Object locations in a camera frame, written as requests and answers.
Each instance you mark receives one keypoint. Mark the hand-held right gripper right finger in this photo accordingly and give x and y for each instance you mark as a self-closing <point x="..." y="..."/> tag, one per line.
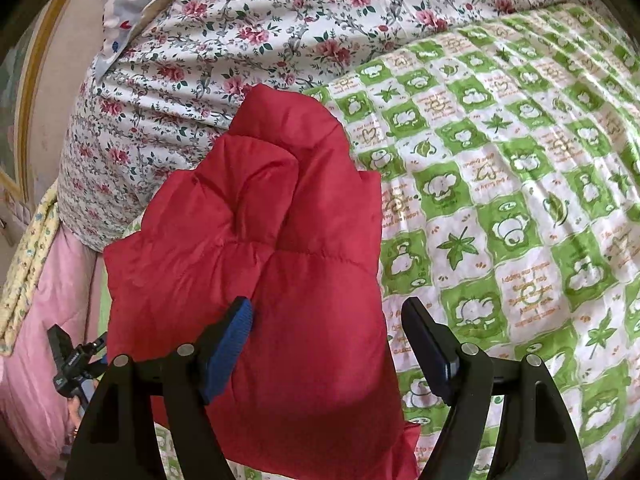
<point x="442" y="367"/>

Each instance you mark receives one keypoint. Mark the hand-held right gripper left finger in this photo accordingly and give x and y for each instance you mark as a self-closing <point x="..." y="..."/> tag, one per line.
<point x="227" y="350"/>

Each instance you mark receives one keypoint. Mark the red quilted jacket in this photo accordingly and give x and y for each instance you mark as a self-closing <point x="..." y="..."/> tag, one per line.
<point x="300" y="285"/>

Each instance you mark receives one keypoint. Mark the pink blanket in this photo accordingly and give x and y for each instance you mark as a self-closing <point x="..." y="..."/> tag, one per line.
<point x="40" y="335"/>

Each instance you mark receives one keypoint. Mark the yellow printed quilt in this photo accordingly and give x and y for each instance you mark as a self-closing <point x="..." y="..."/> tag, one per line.
<point x="30" y="260"/>

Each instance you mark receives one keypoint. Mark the green checked printed bedsheet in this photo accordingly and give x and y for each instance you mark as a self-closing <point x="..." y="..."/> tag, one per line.
<point x="500" y="185"/>

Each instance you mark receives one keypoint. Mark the floral duvet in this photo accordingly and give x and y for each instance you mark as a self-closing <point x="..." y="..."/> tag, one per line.
<point x="300" y="10"/>

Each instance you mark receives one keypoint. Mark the gold framed wall picture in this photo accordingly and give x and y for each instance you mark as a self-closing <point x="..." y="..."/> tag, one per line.
<point x="30" y="85"/>

